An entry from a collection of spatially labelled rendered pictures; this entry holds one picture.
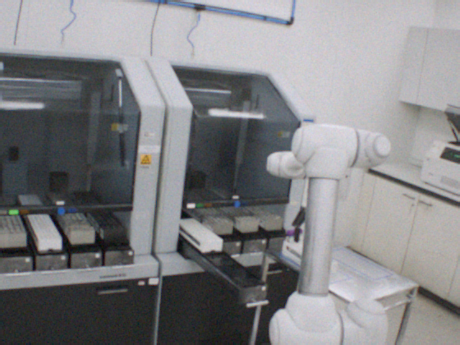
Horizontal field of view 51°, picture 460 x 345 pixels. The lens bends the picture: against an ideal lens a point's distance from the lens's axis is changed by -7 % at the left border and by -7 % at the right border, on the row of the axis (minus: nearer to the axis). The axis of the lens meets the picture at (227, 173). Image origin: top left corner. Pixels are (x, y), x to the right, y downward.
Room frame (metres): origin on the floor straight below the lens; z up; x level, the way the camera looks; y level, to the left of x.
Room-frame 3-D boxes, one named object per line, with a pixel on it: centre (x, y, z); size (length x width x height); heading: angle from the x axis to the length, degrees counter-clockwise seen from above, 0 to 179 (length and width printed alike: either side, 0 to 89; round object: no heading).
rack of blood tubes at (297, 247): (2.15, -0.42, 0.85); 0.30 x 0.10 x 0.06; 29
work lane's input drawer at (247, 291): (2.15, 0.00, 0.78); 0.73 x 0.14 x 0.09; 32
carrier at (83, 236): (2.04, 0.59, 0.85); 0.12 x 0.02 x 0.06; 123
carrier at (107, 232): (2.12, 0.46, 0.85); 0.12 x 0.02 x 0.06; 122
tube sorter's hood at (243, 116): (2.65, 0.05, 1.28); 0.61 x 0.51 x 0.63; 122
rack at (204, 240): (2.30, 0.10, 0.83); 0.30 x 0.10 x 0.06; 32
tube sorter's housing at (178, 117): (2.82, 0.15, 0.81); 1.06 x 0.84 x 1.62; 32
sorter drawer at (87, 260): (2.24, 0.71, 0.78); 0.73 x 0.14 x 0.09; 32
